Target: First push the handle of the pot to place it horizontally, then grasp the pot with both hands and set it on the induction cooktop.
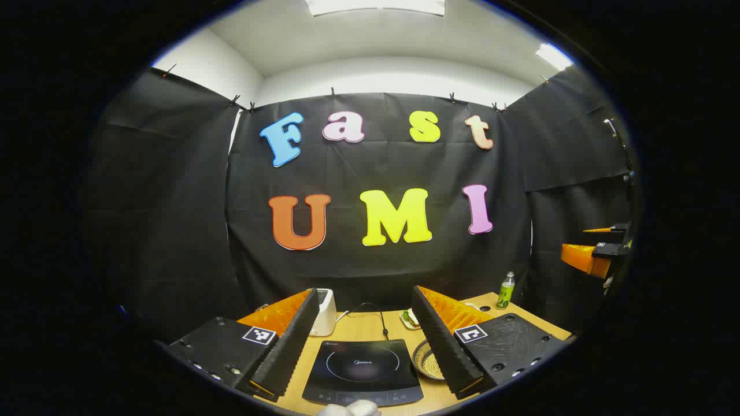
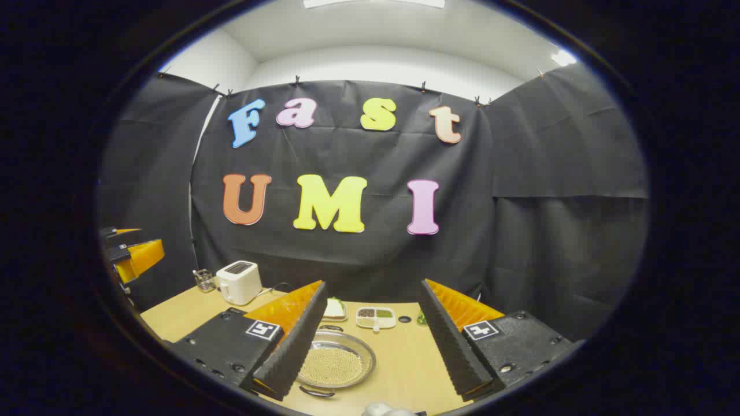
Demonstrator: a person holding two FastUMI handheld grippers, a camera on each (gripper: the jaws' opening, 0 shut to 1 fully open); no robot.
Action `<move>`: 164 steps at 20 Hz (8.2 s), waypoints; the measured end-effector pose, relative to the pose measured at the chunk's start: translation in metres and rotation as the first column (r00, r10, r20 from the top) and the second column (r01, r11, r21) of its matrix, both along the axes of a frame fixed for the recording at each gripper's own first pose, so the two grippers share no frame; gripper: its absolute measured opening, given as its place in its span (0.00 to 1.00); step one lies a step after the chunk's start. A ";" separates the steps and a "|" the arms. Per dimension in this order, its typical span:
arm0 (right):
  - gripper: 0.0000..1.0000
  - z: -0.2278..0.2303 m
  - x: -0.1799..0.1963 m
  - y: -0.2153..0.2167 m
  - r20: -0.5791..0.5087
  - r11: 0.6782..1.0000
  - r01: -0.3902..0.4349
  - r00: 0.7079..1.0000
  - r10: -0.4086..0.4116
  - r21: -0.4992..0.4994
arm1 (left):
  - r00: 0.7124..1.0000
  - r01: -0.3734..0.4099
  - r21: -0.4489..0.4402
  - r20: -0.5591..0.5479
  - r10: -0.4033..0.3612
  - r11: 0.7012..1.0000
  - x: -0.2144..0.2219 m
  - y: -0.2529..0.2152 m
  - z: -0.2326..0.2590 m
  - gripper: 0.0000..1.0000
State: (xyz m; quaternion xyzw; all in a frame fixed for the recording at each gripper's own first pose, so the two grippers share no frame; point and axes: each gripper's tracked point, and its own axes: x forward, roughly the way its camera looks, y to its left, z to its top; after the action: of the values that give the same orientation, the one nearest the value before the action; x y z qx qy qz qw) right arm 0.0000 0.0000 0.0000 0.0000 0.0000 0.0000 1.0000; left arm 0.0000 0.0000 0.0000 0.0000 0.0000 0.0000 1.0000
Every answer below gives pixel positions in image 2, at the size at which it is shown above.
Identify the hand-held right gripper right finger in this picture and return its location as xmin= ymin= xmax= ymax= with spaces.
xmin=419 ymin=278 xmax=584 ymax=403

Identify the pale rectangular plate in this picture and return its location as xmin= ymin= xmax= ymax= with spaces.
xmin=321 ymin=299 xmax=349 ymax=322

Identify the white soft object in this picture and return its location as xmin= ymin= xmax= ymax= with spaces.
xmin=362 ymin=403 xmax=418 ymax=416

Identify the white divided tray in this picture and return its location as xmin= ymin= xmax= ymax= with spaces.
xmin=356 ymin=307 xmax=397 ymax=333

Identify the white toaster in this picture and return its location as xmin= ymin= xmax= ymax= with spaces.
xmin=216 ymin=261 xmax=262 ymax=306

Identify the pile of soybeans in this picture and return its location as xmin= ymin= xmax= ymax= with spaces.
xmin=298 ymin=346 xmax=364 ymax=387

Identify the stainless steel pot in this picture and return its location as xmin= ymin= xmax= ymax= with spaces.
xmin=292 ymin=325 xmax=377 ymax=399

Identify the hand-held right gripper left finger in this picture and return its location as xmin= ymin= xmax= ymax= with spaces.
xmin=168 ymin=280 xmax=328 ymax=402

